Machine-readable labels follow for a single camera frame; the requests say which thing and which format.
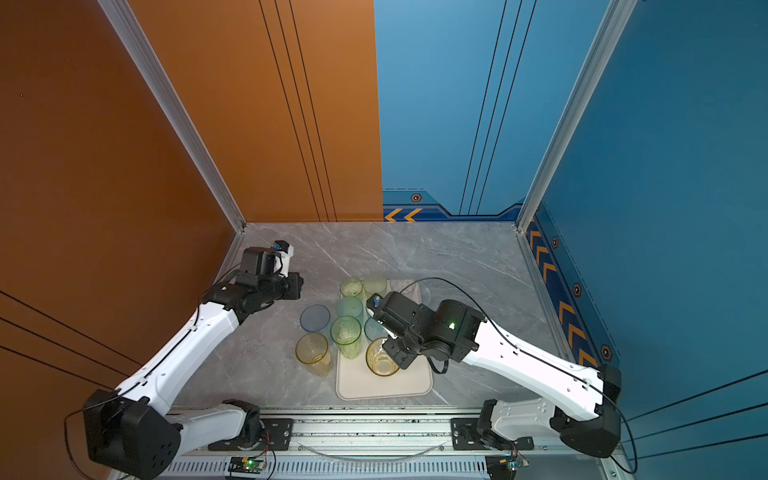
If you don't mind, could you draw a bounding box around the tall blue clear cup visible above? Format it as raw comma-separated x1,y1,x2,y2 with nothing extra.
299,304,331,333

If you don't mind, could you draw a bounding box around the left green circuit board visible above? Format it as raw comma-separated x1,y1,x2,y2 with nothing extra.
227,456,268,478

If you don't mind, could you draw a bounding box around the right aluminium corner post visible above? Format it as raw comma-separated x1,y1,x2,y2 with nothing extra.
516,0,638,234

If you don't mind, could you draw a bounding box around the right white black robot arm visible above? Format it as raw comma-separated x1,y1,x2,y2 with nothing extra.
366,292,622,458

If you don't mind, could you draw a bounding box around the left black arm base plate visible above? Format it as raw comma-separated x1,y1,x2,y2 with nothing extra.
207,418,294,453

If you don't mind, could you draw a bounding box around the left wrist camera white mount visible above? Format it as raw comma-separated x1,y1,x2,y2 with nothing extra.
240,240,294,278

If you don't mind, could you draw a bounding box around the tall green clear cup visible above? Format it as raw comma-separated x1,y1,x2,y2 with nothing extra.
330,316,363,360

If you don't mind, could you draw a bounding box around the tall grey-blue cup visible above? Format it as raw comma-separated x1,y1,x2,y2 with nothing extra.
364,318,388,342

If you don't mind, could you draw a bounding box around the green circuit board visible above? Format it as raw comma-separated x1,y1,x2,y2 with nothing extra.
485,455,530,480
227,456,268,478

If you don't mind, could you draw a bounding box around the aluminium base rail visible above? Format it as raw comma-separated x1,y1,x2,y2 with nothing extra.
159,408,628,479

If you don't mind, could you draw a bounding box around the green dotted textured cup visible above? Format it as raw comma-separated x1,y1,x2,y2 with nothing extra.
363,273,389,296

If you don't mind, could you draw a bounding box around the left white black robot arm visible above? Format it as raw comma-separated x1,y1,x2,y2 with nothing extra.
82,241,303,479

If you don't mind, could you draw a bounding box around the white rectangular plastic tray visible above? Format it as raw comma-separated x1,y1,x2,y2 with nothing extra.
335,278,434,401

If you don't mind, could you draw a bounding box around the left aluminium corner post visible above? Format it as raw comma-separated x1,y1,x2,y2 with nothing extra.
98,0,246,234

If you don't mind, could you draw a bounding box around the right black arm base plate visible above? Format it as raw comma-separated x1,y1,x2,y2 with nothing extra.
450,417,535,451

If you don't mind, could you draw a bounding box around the small green clear glass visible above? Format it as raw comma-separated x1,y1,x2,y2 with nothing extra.
339,277,364,298

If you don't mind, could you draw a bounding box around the teal cup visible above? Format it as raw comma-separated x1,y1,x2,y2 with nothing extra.
336,296,364,320

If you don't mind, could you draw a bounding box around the right green circuit board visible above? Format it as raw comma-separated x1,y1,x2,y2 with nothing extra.
485,455,530,480

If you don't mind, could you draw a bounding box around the aluminium corner post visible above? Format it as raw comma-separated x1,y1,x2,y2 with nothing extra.
98,0,246,234
516,0,638,234

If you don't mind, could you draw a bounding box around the amber yellow cup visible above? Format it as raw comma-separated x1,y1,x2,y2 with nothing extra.
365,337,400,377

